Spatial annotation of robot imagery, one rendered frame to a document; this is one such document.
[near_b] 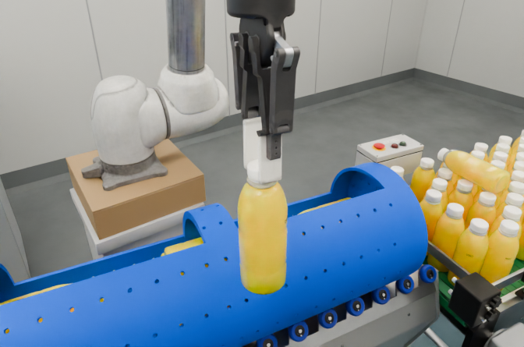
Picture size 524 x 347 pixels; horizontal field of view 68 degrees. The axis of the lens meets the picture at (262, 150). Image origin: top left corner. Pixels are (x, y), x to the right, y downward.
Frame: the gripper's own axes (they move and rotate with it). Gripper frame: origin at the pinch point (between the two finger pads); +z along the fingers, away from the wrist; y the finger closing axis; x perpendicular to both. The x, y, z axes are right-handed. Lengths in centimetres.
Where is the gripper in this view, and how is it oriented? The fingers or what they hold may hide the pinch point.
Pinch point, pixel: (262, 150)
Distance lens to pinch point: 50.2
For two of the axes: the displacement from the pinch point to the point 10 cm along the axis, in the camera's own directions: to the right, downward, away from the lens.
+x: 9.0, -1.9, 4.0
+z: 0.1, 9.1, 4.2
